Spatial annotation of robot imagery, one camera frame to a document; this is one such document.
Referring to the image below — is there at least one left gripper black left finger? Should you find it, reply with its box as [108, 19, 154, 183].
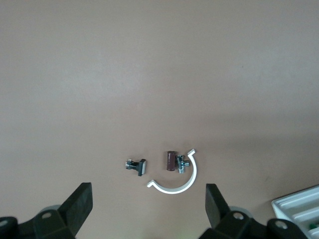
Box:
[17, 182, 94, 239]

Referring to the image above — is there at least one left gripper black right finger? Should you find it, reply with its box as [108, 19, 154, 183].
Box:
[201, 183, 269, 239]

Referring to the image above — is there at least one white plastic drawer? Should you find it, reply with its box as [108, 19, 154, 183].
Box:
[275, 193, 319, 212]
[301, 223, 319, 239]
[284, 203, 319, 221]
[293, 213, 319, 230]

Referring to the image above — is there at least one white drawer cabinet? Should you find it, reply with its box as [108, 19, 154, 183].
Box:
[271, 184, 319, 239]

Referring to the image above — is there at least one brown cylinder with metal fitting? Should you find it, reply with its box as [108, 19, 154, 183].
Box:
[165, 150, 191, 174]

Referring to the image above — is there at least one brown table cover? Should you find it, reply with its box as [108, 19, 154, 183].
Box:
[0, 0, 319, 239]

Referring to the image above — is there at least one white half-ring clamp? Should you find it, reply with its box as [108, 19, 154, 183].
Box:
[146, 148, 198, 196]

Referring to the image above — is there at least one small black switch part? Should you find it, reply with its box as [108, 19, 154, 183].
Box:
[124, 157, 149, 177]

